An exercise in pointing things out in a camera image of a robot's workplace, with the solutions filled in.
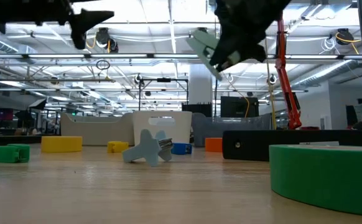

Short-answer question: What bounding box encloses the yellow tape roll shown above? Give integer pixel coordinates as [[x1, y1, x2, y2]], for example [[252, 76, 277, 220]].
[[40, 136, 83, 154]]

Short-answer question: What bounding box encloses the ceiling cable reel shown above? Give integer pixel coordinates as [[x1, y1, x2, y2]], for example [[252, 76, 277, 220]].
[[95, 27, 119, 54], [335, 27, 362, 47]]

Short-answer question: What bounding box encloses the black screen back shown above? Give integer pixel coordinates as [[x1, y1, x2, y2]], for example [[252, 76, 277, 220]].
[[220, 96, 260, 119]]

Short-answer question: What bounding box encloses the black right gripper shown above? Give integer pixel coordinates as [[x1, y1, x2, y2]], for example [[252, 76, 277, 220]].
[[210, 0, 292, 72]]

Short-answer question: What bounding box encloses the small yellow stapler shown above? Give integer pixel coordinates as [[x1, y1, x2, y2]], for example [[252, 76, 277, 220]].
[[106, 141, 129, 154]]

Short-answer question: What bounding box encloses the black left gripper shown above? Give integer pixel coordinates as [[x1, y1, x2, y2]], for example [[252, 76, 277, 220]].
[[0, 0, 115, 50]]

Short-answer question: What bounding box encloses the dark translucent plastic bin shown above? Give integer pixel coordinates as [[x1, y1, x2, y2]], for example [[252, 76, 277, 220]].
[[191, 112, 274, 147]]

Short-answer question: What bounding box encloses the black stapler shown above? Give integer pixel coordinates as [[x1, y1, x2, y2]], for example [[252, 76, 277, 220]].
[[221, 129, 362, 162]]

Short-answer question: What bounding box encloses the black camera stand frame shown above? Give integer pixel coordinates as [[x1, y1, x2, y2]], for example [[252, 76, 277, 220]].
[[138, 77, 190, 112]]

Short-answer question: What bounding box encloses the white plastic bin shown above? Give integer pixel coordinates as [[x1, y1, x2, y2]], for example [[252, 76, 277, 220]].
[[132, 110, 193, 147]]

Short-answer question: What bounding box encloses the orange tape roll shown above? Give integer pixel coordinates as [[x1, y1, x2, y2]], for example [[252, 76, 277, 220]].
[[205, 137, 224, 153]]

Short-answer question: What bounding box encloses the light grey plastic bin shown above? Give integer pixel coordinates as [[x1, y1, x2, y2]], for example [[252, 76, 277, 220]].
[[60, 112, 135, 147]]

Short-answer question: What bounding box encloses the black aluminium table frame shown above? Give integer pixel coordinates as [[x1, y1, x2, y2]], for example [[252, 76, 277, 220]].
[[0, 134, 61, 147]]

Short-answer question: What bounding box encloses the grey-blue staple remover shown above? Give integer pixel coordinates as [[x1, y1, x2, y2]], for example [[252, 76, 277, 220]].
[[121, 128, 174, 168]]

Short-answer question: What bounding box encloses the black equipment box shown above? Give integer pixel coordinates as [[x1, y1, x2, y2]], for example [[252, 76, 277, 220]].
[[181, 103, 213, 118]]

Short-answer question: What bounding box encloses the small blue stapler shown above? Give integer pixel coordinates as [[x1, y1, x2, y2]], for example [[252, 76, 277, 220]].
[[170, 142, 193, 156]]

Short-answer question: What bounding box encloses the green tape roll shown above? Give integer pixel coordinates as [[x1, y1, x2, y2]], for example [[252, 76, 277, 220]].
[[268, 144, 362, 217]]

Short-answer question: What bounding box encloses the yellow hanging cable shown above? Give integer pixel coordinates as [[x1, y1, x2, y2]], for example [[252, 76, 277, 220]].
[[266, 37, 277, 131]]

